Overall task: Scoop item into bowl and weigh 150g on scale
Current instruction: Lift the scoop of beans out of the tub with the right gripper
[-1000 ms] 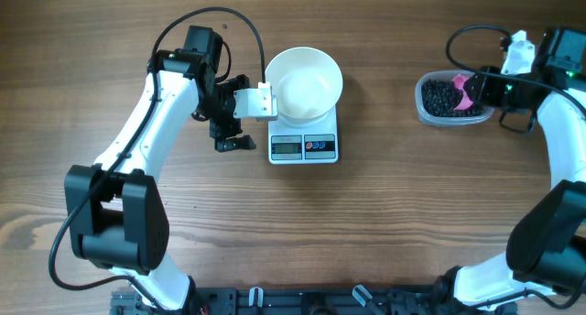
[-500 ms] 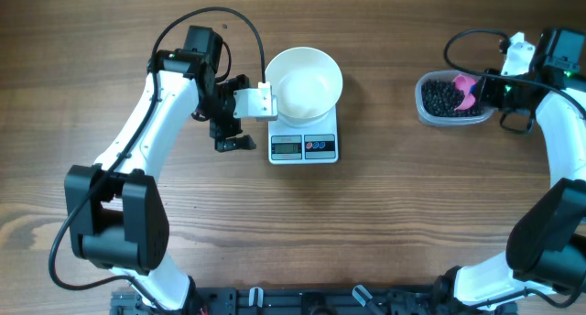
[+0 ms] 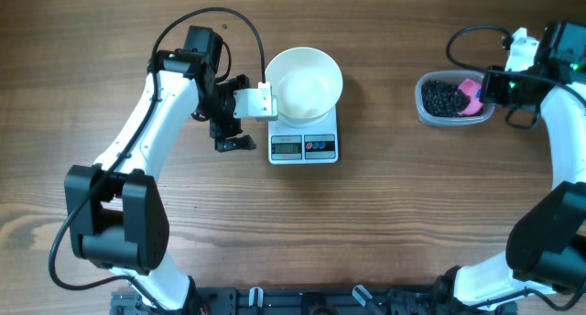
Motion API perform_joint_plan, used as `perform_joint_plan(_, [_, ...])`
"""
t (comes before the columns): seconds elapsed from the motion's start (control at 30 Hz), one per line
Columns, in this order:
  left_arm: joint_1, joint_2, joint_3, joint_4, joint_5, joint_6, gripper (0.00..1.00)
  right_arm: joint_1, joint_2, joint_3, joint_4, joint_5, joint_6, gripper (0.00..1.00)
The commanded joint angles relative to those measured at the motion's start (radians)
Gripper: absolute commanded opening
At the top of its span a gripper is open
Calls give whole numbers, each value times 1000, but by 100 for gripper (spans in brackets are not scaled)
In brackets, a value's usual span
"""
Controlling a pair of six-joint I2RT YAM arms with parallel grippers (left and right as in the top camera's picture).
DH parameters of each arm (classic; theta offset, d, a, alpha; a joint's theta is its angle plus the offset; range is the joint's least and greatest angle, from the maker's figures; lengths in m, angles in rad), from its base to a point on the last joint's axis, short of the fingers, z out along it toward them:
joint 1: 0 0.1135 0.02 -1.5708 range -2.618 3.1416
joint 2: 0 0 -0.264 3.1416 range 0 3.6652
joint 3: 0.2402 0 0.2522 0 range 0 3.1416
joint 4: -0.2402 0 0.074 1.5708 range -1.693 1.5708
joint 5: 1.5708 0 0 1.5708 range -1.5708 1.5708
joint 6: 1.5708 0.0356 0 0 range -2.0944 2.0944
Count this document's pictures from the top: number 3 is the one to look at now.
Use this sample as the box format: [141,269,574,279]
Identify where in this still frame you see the left arm white wrist camera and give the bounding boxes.
[233,82,278,122]

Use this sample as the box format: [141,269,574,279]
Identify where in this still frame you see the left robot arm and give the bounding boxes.
[54,26,268,314]

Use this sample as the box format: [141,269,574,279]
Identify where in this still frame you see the black beans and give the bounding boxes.
[421,81,468,117]

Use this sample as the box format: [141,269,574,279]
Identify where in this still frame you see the white bowl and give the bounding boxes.
[266,47,343,121]

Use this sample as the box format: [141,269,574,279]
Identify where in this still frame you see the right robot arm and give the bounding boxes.
[428,20,585,314]

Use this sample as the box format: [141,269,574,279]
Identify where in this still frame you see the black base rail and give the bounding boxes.
[109,283,518,315]

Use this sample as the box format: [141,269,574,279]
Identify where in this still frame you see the right arm white wrist camera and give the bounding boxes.
[505,27,539,72]

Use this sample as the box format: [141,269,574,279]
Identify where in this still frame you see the white digital kitchen scale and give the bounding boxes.
[268,107,339,165]

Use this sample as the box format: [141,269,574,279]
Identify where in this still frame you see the pink scoop with blue handle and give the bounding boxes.
[458,79,483,116]

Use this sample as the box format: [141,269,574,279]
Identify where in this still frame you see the arm white wrist camera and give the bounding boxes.
[505,27,539,72]
[233,82,278,122]

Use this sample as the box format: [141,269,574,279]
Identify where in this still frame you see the clear plastic container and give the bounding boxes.
[415,71,495,126]

